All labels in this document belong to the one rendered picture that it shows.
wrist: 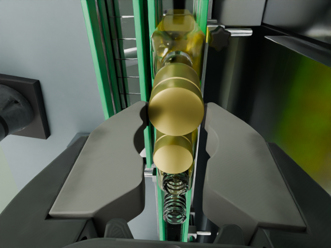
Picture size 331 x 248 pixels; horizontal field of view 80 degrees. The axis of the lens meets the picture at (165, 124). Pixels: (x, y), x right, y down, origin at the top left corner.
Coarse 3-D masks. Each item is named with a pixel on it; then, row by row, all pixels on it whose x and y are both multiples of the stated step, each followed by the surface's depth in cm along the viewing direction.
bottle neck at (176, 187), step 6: (168, 174) 22; (174, 174) 21; (180, 174) 21; (186, 174) 22; (168, 180) 21; (174, 180) 21; (180, 180) 21; (186, 180) 21; (168, 186) 22; (174, 186) 23; (180, 186) 23; (186, 186) 21; (168, 192) 22; (174, 192) 22; (180, 192) 22
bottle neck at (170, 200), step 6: (168, 198) 26; (174, 198) 25; (180, 198) 25; (168, 204) 25; (174, 204) 25; (180, 204) 25; (168, 210) 24; (174, 210) 24; (180, 210) 24; (168, 216) 25; (174, 216) 26; (180, 216) 25; (186, 216) 25; (168, 222) 25; (174, 222) 25; (180, 222) 25
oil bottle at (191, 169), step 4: (192, 164) 29; (192, 168) 29; (160, 172) 29; (192, 172) 29; (160, 176) 29; (192, 176) 29; (160, 180) 29; (192, 180) 29; (160, 184) 29; (192, 184) 30
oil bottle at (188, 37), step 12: (168, 24) 24; (180, 24) 24; (192, 24) 24; (156, 36) 19; (168, 36) 19; (180, 36) 19; (192, 36) 19; (204, 36) 20; (156, 48) 19; (168, 48) 19; (180, 48) 19; (192, 48) 19; (204, 48) 20; (156, 60) 19; (192, 60) 19; (156, 72) 20
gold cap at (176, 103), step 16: (176, 64) 14; (160, 80) 13; (176, 80) 12; (192, 80) 12; (160, 96) 11; (176, 96) 11; (192, 96) 11; (160, 112) 12; (176, 112) 12; (192, 112) 12; (160, 128) 12; (176, 128) 12; (192, 128) 12
